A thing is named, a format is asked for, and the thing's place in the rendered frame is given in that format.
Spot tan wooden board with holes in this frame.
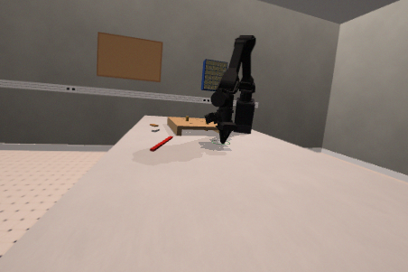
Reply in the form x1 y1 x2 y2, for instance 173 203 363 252
167 117 219 136

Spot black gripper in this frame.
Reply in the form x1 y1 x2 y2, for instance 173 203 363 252
214 107 237 145

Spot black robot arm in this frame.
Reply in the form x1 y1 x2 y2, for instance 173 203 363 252
205 35 255 124

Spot red flat bar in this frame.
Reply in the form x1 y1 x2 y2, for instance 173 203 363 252
150 136 173 151

